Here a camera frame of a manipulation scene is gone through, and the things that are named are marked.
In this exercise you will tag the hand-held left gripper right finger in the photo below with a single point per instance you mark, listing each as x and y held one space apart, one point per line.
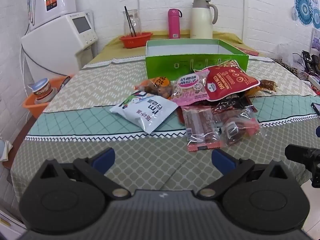
222 160

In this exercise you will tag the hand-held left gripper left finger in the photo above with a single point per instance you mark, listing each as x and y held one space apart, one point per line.
103 158

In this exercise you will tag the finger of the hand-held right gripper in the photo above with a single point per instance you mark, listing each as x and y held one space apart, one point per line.
300 153

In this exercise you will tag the clear packet of red snacks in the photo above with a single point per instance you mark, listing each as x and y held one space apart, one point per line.
240 127

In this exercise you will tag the clear packet of pink bars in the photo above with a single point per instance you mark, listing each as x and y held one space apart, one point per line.
200 125

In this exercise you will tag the white cartoon snack bag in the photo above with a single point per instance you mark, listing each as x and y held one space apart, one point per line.
145 110

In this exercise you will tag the red nuts bag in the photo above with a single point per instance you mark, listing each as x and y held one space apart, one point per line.
225 82

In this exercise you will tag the pink snack packet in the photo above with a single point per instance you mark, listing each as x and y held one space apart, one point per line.
190 87

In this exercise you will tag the green cardboard box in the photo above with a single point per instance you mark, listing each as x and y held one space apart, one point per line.
170 63

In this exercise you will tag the black phone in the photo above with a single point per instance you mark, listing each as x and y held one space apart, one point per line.
316 108

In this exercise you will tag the dark brown snack packet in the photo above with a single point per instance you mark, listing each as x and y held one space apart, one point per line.
232 102

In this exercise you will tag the patterned green beige tablecloth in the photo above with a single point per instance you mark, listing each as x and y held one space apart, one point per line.
87 92

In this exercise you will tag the white power strip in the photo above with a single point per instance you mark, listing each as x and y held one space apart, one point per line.
315 81

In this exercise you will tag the brown candy snack packet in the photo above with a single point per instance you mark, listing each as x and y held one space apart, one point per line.
267 85

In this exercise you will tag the orange brown snack packet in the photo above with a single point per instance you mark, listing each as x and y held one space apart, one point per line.
155 88

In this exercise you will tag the orange plastic basin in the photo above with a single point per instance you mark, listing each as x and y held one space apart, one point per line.
32 107

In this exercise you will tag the printed paper bowl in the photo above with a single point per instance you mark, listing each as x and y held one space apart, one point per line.
41 90

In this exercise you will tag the white cloth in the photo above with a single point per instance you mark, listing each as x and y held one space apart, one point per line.
5 150

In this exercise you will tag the clear plastic bag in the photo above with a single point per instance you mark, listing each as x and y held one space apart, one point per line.
287 55

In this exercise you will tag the yellow cloth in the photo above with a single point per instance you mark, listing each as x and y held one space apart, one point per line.
110 47

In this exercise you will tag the red paper card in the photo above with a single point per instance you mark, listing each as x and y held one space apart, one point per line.
247 51

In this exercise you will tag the red plastic basket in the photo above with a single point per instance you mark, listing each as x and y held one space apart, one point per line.
135 41

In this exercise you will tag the white water dispenser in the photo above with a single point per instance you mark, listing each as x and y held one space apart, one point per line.
55 45

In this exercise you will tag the black straw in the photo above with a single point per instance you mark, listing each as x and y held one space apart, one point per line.
130 21

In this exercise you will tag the glass pitcher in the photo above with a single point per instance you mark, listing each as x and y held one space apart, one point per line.
137 22

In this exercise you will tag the cream thermos jug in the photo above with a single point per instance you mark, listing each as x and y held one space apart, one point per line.
201 21

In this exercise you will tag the pink thermos bottle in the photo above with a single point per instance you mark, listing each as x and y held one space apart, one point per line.
174 23

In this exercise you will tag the wall picture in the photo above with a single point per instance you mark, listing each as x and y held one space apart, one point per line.
315 42

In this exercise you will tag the blue paper fan wall decoration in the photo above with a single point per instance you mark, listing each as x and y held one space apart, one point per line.
303 8

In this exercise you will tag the white wall pipe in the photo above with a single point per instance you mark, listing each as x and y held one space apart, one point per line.
243 10

